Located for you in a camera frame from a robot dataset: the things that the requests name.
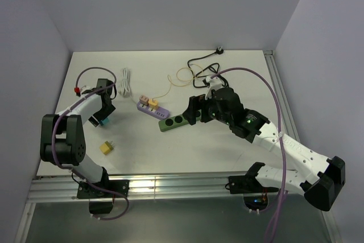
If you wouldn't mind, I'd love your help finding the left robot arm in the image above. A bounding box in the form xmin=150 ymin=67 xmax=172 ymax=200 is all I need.
xmin=40 ymin=79 xmax=116 ymax=197

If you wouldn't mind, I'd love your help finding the aluminium rail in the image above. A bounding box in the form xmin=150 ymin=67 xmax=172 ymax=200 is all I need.
xmin=26 ymin=172 xmax=245 ymax=203
xmin=263 ymin=51 xmax=300 ymax=141

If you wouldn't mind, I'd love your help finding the orange charger plug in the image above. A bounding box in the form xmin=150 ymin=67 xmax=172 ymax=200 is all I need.
xmin=148 ymin=98 xmax=159 ymax=110

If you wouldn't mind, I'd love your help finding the yellow thin cable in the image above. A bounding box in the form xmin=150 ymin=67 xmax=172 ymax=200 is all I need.
xmin=153 ymin=67 xmax=204 ymax=101

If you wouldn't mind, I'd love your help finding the yellow plug adapter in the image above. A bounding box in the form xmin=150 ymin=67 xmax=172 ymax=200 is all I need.
xmin=99 ymin=141 xmax=114 ymax=155

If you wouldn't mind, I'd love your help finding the purple power strip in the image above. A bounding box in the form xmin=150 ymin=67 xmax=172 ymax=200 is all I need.
xmin=136 ymin=101 xmax=170 ymax=120

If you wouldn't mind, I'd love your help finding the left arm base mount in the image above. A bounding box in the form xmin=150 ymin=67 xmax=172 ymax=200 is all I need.
xmin=76 ymin=179 xmax=130 ymax=219

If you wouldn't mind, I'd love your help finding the aluminium front rail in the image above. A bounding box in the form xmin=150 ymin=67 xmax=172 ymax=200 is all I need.
xmin=26 ymin=172 xmax=245 ymax=203

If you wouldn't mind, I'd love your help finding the aluminium right rail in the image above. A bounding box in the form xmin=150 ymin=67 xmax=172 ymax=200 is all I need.
xmin=263 ymin=51 xmax=300 ymax=141

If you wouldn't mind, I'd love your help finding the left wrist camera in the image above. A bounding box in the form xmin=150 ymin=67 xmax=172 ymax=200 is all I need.
xmin=74 ymin=85 xmax=95 ymax=97

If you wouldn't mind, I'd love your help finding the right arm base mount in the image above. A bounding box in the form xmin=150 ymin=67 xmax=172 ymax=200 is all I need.
xmin=225 ymin=175 xmax=280 ymax=212

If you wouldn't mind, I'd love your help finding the white coiled cord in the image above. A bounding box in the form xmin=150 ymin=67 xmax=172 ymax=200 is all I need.
xmin=117 ymin=67 xmax=140 ymax=105

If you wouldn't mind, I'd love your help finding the teal plug adapter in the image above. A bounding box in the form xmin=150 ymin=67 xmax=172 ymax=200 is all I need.
xmin=99 ymin=117 xmax=110 ymax=127

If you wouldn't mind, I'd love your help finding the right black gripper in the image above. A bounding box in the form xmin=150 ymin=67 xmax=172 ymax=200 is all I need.
xmin=183 ymin=93 xmax=233 ymax=125

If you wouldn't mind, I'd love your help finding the pink plug adapter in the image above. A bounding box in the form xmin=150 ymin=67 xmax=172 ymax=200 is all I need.
xmin=139 ymin=95 xmax=149 ymax=106

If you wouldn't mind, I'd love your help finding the green power strip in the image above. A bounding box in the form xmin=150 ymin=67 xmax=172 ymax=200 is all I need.
xmin=158 ymin=114 xmax=189 ymax=133

